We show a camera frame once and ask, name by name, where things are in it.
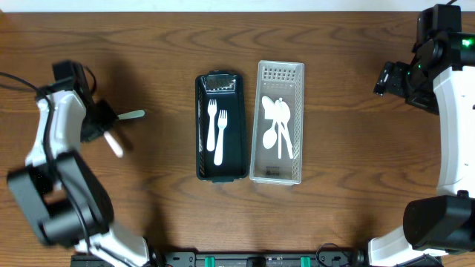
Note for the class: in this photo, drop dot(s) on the black perforated plastic basket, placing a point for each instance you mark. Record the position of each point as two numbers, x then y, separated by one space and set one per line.
227 89

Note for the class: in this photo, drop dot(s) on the white spoon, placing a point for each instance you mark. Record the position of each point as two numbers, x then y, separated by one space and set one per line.
114 145
278 111

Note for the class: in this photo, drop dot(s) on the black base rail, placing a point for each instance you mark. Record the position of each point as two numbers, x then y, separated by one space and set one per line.
331 257

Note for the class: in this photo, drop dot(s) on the white spoon horizontal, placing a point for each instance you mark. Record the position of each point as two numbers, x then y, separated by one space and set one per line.
285 117

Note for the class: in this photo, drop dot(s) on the white spoon angled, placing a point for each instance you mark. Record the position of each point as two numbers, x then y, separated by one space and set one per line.
270 136

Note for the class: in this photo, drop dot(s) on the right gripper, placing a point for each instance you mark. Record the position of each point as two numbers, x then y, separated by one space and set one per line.
394 81

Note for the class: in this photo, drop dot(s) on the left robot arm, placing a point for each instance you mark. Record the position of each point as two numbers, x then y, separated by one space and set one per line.
61 198

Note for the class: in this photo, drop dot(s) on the mint green plastic fork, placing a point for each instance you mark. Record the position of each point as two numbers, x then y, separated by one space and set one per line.
131 115

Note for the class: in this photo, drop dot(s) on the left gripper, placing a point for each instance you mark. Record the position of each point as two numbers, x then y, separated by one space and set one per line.
102 121

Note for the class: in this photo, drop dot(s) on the white spoon vertical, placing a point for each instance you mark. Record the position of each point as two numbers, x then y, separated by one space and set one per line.
278 120

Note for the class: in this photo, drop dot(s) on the white fork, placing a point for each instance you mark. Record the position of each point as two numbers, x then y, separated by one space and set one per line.
212 110
221 123

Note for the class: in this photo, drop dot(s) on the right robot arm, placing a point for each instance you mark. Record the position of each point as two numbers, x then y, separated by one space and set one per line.
439 80

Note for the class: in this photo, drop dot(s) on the clear perforated plastic basket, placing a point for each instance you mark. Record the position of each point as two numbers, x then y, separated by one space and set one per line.
278 80

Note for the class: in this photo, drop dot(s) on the white label sticker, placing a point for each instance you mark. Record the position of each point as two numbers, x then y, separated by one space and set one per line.
269 112

